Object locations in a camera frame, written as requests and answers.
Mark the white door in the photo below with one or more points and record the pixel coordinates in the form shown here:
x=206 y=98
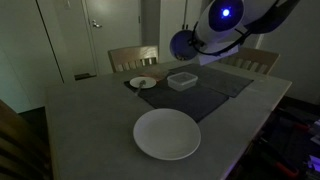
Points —
x=114 y=24

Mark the blue bowl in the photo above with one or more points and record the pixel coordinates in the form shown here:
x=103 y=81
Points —
x=180 y=47

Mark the dark wooden chair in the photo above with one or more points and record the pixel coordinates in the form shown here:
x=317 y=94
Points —
x=23 y=155

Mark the large white plate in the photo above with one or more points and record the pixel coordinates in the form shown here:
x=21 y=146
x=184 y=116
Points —
x=167 y=134

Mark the dark grey placemat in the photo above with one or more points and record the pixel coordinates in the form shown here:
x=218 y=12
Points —
x=197 y=101
x=223 y=82

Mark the metal spoon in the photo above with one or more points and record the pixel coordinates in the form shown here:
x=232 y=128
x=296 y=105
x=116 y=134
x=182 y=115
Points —
x=141 y=84

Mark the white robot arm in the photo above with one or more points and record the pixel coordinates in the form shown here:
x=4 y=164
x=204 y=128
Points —
x=225 y=24

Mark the small white saucer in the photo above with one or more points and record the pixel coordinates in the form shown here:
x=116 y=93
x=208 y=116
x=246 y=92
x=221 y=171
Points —
x=150 y=82

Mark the white cabinet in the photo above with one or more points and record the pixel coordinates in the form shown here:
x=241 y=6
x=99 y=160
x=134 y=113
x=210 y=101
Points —
x=175 y=15

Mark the clear plastic container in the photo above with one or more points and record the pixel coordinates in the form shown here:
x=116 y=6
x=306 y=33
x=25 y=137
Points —
x=182 y=81

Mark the orange black clamp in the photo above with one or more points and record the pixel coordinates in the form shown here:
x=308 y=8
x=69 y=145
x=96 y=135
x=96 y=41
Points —
x=271 y=156

